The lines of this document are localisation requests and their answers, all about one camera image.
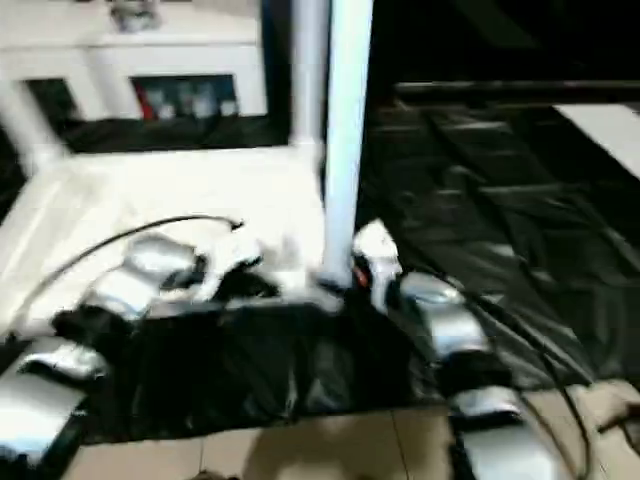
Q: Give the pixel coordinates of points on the white plastic stool seat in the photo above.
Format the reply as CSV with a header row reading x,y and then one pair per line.
x,y
175,185

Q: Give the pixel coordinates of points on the white plastic table leg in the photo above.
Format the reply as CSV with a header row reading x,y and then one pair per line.
x,y
35,135
347,125
307,75

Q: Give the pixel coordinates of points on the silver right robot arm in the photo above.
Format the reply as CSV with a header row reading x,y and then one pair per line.
x,y
450,315

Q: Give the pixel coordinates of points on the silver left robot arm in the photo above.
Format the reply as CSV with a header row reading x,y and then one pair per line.
x,y
125,280

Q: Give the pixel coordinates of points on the black work mat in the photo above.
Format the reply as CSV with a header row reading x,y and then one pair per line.
x,y
500,250

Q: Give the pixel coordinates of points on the small white cup in cabinet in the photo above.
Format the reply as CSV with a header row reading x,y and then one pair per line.
x,y
230,109

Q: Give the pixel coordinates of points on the dark rounded object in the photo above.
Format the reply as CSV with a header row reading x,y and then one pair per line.
x,y
207,475

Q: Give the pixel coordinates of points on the long black rod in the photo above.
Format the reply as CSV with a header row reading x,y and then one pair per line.
x,y
500,90

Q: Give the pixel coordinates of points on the white cabinet with glass doors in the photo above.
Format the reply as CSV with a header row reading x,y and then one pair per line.
x,y
175,50

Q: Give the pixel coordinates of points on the white flat sheet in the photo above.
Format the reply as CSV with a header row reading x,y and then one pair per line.
x,y
610,135

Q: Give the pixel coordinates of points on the black stand foot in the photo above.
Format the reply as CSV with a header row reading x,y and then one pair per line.
x,y
617,420

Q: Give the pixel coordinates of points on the dark object on cabinet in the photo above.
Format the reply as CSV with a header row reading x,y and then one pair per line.
x,y
134,12

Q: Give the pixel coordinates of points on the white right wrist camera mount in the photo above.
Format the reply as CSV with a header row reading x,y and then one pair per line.
x,y
382,250

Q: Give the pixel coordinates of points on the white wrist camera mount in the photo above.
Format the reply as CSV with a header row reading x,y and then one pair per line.
x,y
230,255
382,250

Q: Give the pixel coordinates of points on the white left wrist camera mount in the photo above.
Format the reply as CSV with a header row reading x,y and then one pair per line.
x,y
230,255

